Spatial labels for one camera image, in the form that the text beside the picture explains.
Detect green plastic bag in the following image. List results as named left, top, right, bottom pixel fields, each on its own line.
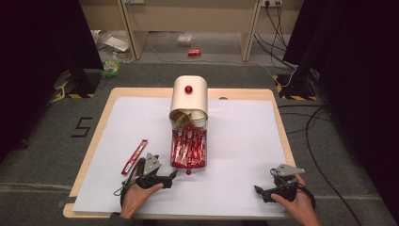
left=100, top=52, right=124, bottom=79

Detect person's left hand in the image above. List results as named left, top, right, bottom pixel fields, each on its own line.
left=120, top=170, right=165, bottom=220

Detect row of red stick packets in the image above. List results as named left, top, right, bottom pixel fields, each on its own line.
left=171, top=129, right=207, bottom=169

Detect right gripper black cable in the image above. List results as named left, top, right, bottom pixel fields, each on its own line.
left=295, top=182, right=316, bottom=212

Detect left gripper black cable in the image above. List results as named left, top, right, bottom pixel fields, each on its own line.
left=113, top=157, right=146, bottom=209

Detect clear plastic packet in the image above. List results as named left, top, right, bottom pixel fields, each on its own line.
left=176, top=33, right=195, bottom=45

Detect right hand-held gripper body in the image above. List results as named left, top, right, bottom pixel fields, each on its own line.
left=269, top=163, right=306, bottom=202

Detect beige wooden desk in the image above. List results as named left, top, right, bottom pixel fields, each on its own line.
left=79, top=0, right=305, bottom=63

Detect black stand base striped tape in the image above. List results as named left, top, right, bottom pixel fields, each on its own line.
left=272, top=73, right=318, bottom=102
left=52, top=68, right=102, bottom=100

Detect white wall socket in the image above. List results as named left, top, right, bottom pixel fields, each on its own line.
left=261, top=0, right=284, bottom=8

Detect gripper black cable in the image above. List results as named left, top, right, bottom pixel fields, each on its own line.
left=295, top=182, right=316, bottom=212
left=113, top=157, right=146, bottom=209

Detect white paper sheet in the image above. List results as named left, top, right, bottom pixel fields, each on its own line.
left=72, top=96, right=288, bottom=218

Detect white paper and plastic litter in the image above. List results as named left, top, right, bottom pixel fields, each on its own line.
left=91, top=29, right=132, bottom=54

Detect black curtain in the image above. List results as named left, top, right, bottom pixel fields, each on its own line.
left=0, top=0, right=105, bottom=163
left=282, top=0, right=399, bottom=218

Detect person's right hand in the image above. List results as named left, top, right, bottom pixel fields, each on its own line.
left=270, top=173, right=316, bottom=219

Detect wooden table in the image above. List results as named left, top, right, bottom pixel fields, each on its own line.
left=62, top=87, right=297, bottom=220

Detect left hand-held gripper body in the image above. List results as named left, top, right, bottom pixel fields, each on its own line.
left=134, top=152, right=168, bottom=190

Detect single red stick sachet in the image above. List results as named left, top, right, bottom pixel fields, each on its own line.
left=120, top=138, right=149, bottom=176

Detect black power cable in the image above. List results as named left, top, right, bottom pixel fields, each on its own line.
left=253, top=1, right=298, bottom=71

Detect black floor cable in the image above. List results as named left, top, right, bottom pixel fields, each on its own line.
left=277, top=104, right=334, bottom=136
left=304, top=105, right=363, bottom=226

